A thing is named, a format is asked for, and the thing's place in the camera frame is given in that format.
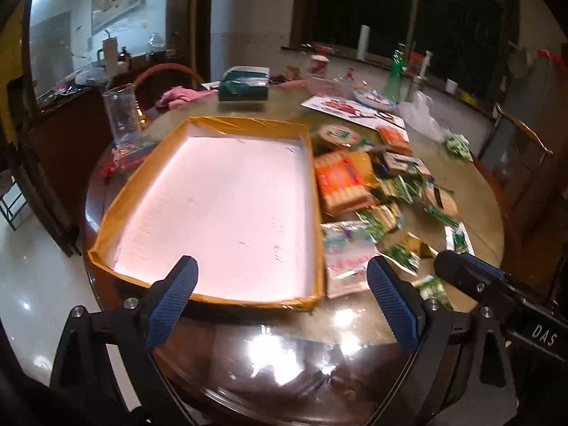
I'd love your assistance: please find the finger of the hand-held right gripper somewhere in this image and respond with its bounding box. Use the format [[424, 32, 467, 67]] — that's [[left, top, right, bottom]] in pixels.
[[434, 251, 511, 316]]

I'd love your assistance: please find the clear glass measuring jug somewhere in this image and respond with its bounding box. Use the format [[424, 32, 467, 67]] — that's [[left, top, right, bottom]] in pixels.
[[103, 84, 154, 150]]

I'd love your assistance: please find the round cracker packet dark label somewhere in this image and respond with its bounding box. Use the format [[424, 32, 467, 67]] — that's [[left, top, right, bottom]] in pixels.
[[419, 182, 460, 225]]

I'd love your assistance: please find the red flat package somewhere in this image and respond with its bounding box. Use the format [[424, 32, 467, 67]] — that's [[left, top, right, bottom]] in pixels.
[[100, 144, 156, 180]]

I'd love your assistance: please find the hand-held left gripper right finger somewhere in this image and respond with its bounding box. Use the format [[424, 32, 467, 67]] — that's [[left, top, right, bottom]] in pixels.
[[367, 255, 518, 426]]

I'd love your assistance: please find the yellow snack packet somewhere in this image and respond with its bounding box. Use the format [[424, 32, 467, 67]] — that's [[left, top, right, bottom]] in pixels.
[[348, 151, 378, 187]]

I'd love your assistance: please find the yellow-taped cardboard tray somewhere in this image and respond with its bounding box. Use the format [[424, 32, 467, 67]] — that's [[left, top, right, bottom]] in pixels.
[[87, 115, 326, 313]]

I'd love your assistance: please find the glass decanter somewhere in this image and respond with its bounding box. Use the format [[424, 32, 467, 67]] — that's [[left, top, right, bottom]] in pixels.
[[148, 33, 167, 61]]

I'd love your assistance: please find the large orange square cracker packet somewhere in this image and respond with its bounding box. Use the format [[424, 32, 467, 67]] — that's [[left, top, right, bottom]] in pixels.
[[314, 151, 376, 214]]

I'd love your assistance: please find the wooden chair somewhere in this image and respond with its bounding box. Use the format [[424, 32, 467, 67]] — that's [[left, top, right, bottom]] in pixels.
[[473, 104, 555, 236]]

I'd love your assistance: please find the blue patterned plate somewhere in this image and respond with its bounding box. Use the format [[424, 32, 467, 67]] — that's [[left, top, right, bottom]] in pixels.
[[354, 89, 398, 111]]

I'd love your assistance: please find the white tumbler with straw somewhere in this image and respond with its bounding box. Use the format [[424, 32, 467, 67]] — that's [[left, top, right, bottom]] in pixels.
[[98, 31, 119, 76]]

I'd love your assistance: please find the pile of green snack packets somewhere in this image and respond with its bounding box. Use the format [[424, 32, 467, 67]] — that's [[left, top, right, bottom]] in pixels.
[[353, 160, 472, 309]]

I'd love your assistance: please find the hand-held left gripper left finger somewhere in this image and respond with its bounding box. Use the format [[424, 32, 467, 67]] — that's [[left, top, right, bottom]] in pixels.
[[49, 255, 199, 426]]

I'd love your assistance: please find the chair with curved red back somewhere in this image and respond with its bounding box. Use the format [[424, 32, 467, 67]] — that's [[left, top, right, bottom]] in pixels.
[[133, 64, 206, 98]]

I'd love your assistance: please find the green plastic bottle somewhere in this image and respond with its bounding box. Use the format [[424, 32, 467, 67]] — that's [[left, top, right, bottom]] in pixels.
[[382, 44, 406, 103]]

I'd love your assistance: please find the small orange cracker packet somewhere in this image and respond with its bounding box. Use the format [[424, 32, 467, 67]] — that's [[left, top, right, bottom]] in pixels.
[[376, 126, 413, 154]]

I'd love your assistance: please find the clear bag on sideboard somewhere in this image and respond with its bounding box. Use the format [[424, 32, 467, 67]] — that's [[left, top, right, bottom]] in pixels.
[[75, 64, 109, 85]]

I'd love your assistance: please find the clear plastic container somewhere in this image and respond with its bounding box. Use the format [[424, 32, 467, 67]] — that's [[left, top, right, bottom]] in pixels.
[[306, 75, 351, 98]]

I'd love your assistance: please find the printed paper flyer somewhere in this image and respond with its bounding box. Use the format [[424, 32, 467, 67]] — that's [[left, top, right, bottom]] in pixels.
[[301, 95, 406, 130]]

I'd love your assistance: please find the white plastic bag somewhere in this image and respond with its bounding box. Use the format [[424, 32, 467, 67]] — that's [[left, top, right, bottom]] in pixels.
[[397, 93, 445, 143]]

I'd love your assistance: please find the crumpled green packet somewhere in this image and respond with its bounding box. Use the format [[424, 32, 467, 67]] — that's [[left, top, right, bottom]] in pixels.
[[444, 131, 472, 161]]

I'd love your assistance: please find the pink cloth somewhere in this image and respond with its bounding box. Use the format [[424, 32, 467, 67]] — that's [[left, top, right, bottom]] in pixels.
[[156, 86, 218, 108]]

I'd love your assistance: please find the steel thermos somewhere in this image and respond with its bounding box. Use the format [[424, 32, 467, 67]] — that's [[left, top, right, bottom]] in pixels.
[[408, 75, 429, 103]]

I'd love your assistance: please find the dark wooden sideboard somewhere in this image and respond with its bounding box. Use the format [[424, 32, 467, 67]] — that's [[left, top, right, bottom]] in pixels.
[[27, 51, 192, 258]]

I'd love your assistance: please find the round cracker packet green label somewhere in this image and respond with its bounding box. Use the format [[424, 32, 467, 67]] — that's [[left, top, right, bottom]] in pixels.
[[311, 123, 371, 151]]

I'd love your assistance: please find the white paper roll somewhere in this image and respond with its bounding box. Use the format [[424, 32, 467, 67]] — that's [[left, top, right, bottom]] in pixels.
[[357, 24, 371, 60]]

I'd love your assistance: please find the metal folding stool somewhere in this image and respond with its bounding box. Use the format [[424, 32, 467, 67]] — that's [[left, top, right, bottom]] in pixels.
[[0, 173, 30, 231]]

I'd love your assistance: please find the dark green tissue pack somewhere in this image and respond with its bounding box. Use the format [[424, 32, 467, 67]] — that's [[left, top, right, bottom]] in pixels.
[[218, 66, 271, 102]]

